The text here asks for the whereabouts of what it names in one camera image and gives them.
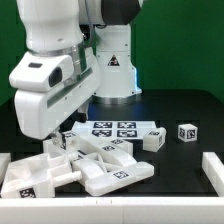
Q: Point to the white left fence rail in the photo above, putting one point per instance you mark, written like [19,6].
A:
[5,159]

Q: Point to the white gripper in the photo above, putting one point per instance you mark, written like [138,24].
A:
[41,114]

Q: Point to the white tagged cube nut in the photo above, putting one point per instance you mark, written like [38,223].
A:
[69,141]
[187,132]

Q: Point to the white chair back frame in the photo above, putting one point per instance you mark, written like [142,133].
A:
[99,177]

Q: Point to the white front fence rail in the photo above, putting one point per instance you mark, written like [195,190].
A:
[118,210]

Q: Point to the white fence rail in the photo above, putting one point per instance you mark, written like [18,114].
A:
[118,210]
[5,159]
[214,170]

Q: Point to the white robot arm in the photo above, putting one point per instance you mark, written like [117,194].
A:
[77,50]

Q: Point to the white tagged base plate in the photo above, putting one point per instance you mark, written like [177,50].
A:
[115,129]

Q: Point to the white chair seat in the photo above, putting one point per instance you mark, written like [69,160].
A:
[37,176]

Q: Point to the white right fence rail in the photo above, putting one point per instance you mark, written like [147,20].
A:
[214,170]

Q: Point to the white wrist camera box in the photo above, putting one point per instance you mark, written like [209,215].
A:
[41,74]

